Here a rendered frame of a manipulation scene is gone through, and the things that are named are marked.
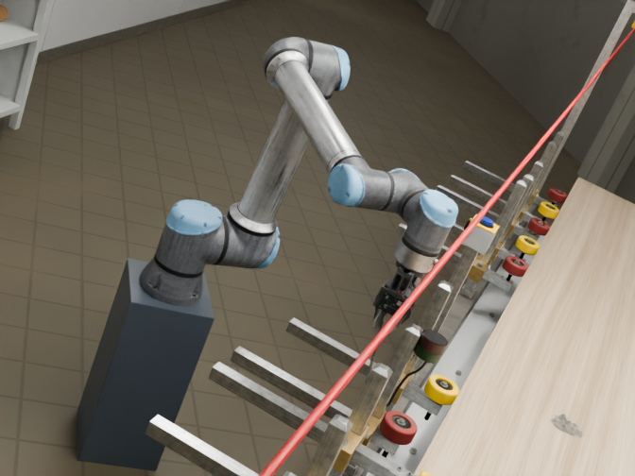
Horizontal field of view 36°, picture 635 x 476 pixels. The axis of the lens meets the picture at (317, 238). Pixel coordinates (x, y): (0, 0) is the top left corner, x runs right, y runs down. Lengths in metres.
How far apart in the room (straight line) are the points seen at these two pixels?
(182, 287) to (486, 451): 1.06
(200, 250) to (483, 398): 0.91
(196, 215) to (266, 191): 0.21
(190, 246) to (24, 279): 1.27
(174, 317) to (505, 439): 1.04
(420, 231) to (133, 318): 1.03
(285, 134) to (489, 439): 1.00
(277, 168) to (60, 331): 1.28
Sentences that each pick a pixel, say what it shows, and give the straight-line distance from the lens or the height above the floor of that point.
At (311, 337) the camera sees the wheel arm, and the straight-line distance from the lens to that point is 2.49.
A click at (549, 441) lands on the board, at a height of 0.90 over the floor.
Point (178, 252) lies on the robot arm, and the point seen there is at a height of 0.76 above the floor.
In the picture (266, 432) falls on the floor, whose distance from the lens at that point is 3.58.
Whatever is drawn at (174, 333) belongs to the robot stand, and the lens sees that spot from 2.91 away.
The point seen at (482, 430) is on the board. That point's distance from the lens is 2.36.
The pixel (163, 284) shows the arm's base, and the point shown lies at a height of 0.65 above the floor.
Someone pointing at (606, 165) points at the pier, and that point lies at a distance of 8.10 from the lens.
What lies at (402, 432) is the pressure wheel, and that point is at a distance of 2.20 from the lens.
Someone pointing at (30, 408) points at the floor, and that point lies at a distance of 3.34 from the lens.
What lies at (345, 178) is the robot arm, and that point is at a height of 1.33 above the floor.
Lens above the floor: 2.07
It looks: 24 degrees down
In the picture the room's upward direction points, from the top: 23 degrees clockwise
